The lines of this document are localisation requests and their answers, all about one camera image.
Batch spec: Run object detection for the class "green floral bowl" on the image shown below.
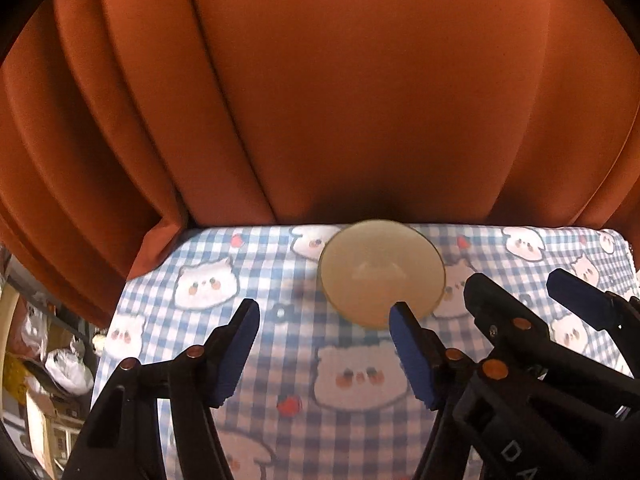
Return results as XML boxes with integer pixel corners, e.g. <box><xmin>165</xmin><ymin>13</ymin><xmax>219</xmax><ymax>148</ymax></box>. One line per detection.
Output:
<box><xmin>318</xmin><ymin>220</ymin><xmax>446</xmax><ymax>330</ymax></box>

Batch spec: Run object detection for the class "blue checkered cartoon tablecloth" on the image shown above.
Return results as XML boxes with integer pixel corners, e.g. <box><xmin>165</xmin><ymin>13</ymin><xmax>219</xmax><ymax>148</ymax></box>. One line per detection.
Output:
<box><xmin>96</xmin><ymin>224</ymin><xmax>639</xmax><ymax>479</ymax></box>

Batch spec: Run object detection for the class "white plastic bag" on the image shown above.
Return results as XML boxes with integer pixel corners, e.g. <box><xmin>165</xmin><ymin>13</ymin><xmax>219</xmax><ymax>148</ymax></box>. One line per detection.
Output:
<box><xmin>44</xmin><ymin>349</ymin><xmax>93</xmax><ymax>396</ymax></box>

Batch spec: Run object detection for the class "wooden shelf clutter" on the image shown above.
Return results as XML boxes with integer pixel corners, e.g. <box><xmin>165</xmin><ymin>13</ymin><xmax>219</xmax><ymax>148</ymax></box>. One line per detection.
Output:
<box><xmin>1</xmin><ymin>247</ymin><xmax>105</xmax><ymax>479</ymax></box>

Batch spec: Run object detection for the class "orange curtain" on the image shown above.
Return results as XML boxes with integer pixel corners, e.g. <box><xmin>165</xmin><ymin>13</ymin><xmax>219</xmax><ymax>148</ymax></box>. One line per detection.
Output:
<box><xmin>1</xmin><ymin>0</ymin><xmax>639</xmax><ymax>326</ymax></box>

